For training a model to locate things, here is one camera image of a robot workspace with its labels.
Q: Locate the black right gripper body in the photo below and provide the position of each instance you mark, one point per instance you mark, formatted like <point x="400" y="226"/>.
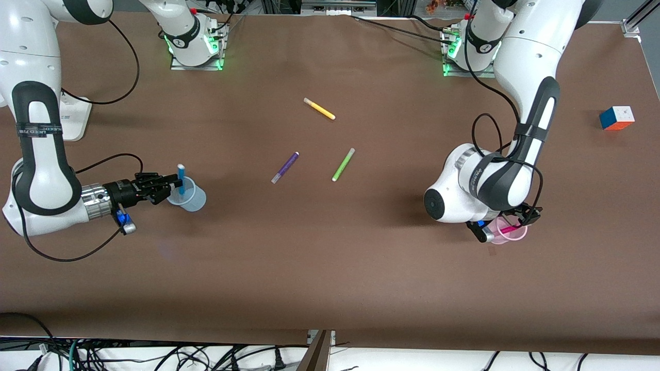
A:
<point x="124" y="192"/>

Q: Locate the pink marker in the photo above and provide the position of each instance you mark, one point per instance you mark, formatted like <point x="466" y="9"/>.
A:
<point x="508" y="229"/>

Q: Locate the blue marker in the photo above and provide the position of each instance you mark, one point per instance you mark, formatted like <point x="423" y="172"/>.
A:
<point x="181" y="172"/>

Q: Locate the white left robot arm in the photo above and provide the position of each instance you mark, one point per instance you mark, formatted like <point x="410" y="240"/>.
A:
<point x="526" y="56"/>

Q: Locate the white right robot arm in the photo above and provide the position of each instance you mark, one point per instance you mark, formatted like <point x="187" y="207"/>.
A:
<point x="36" y="170"/>

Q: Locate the translucent pink plastic cup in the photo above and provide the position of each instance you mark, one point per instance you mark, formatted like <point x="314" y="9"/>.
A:
<point x="510" y="238"/>

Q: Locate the translucent blue plastic cup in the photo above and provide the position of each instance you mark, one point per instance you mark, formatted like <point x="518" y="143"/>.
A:
<point x="193" y="201"/>

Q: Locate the white rounded box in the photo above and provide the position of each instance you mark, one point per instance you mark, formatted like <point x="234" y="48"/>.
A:
<point x="77" y="121"/>

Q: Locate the colourful puzzle cube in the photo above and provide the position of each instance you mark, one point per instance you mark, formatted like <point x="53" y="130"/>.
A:
<point x="616" y="118"/>

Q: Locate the purple marker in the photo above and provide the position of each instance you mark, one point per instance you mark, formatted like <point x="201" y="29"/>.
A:
<point x="285" y="167"/>

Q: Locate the green marker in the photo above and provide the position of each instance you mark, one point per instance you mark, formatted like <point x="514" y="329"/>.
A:
<point x="343" y="164"/>

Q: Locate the yellow marker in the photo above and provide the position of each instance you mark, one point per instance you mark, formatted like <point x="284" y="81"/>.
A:
<point x="319" y="108"/>

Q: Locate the brown table cover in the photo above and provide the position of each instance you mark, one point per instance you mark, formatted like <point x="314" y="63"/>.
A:
<point x="330" y="268"/>

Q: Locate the dark table leg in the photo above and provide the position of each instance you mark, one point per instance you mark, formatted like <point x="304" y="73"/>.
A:
<point x="315" y="355"/>

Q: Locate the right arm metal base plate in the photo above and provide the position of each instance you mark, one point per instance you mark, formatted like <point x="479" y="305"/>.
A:
<point x="198" y="65"/>

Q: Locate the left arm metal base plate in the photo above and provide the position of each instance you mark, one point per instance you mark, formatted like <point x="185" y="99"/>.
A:
<point x="454" y="73"/>

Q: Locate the aluminium frame profile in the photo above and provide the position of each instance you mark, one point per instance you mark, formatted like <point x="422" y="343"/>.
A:
<point x="639" y="18"/>

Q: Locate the grey metal rail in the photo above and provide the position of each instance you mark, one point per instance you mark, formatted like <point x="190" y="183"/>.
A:
<point x="337" y="6"/>

